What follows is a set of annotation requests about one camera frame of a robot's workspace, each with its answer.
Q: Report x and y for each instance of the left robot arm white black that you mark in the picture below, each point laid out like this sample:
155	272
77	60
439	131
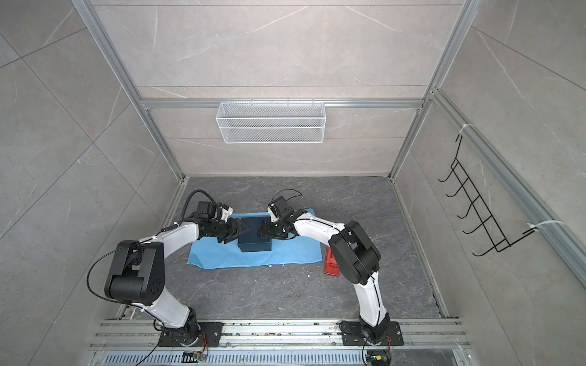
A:
137	275

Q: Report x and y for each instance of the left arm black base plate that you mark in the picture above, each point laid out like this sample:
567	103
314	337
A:
207	333

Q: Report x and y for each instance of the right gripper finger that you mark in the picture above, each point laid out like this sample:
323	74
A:
266	232
268	224

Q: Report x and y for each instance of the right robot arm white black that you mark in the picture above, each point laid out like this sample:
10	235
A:
356	255

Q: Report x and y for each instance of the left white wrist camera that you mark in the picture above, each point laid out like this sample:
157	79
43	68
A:
223	212

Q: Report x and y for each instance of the black wire hook rack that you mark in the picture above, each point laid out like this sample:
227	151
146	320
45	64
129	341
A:
478	208

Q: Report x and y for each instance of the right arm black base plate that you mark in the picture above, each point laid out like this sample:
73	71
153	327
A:
357	334

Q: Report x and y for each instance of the aluminium mounting rail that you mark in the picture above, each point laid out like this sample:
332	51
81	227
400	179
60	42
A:
281	342

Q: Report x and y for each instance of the dark navy gift box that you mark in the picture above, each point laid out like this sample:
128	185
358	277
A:
252	241

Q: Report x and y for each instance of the red tape dispenser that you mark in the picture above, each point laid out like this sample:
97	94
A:
331	268

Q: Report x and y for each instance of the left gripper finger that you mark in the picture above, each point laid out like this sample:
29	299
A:
237	224
227	237

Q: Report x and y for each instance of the white wire mesh basket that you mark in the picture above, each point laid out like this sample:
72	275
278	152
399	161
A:
272	122

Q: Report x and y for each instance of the light blue wrapping paper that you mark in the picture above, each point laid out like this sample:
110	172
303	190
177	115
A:
208	254

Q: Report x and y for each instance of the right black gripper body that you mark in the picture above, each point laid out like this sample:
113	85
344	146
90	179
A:
279	231

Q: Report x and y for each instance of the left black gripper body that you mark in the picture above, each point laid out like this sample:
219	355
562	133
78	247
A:
223	229

